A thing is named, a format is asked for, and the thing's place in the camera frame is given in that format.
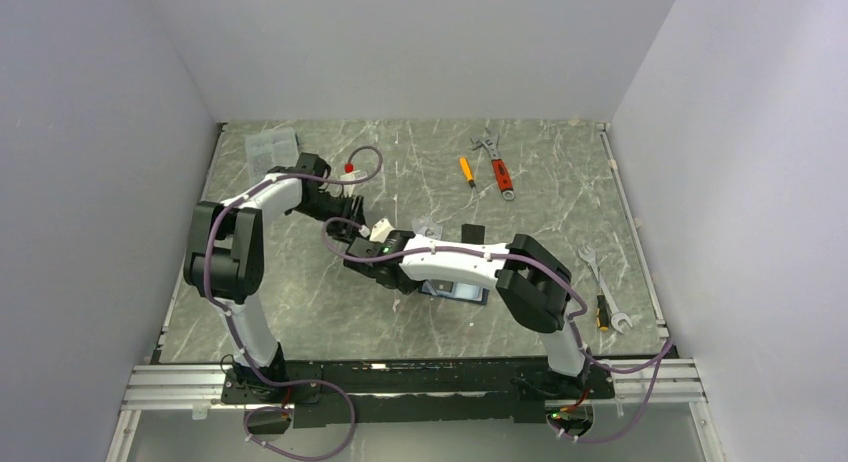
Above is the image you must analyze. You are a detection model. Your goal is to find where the black VIP card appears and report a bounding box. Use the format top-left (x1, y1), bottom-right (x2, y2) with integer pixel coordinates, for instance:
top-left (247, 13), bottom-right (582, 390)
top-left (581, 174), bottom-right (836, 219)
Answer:
top-left (429, 280), bottom-right (454, 297)

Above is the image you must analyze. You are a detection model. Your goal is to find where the blue leather card holder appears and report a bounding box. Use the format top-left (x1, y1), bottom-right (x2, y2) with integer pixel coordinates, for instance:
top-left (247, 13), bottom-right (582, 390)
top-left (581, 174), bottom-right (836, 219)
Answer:
top-left (419, 280), bottom-right (489, 306)

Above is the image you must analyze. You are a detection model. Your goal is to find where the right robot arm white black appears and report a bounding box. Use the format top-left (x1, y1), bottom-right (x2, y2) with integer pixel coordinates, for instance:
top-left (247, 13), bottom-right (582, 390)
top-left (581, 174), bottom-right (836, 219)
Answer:
top-left (335, 230), bottom-right (590, 397)

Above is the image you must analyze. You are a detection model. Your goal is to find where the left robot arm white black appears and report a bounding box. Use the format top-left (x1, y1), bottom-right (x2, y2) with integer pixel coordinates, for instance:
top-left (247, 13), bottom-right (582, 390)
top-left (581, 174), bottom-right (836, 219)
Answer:
top-left (183, 153), bottom-right (366, 402)

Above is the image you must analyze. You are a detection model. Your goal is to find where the silver card stack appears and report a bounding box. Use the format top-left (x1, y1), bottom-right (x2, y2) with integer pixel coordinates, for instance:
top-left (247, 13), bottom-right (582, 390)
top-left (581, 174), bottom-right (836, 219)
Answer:
top-left (411, 216), bottom-right (443, 240)

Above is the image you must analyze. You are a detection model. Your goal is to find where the clear plastic screw box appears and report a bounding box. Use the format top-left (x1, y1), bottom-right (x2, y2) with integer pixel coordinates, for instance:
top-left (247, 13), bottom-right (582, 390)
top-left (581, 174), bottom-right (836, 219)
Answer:
top-left (245, 127), bottom-right (300, 184)

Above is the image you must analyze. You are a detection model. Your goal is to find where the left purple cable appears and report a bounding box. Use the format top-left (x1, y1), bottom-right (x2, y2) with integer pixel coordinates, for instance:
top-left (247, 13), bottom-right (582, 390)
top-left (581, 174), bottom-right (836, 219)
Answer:
top-left (202, 144), bottom-right (386, 462)

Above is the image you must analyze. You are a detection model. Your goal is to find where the purple cable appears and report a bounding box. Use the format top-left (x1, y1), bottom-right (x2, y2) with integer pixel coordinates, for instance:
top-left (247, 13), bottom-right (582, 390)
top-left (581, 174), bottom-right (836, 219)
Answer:
top-left (321, 217), bottom-right (677, 446)
top-left (202, 144), bottom-right (386, 462)

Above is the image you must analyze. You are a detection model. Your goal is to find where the orange handled screwdriver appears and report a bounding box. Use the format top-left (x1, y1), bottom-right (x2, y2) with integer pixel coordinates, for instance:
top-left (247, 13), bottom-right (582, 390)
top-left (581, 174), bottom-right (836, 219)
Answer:
top-left (459, 157), bottom-right (477, 191)

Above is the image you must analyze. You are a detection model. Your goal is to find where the red handled adjustable wrench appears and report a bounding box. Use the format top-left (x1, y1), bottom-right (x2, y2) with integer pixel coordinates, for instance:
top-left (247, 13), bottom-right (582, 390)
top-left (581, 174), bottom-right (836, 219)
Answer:
top-left (470, 129), bottom-right (515, 202)

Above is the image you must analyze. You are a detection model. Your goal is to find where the aluminium frame rail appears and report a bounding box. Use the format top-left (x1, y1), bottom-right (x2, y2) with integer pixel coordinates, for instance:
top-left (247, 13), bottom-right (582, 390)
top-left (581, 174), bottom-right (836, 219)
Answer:
top-left (121, 364), bottom-right (225, 414)

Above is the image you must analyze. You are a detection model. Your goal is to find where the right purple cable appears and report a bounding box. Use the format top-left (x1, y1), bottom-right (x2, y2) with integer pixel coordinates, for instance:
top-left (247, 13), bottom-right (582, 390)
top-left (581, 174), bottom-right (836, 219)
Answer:
top-left (321, 217), bottom-right (677, 446)

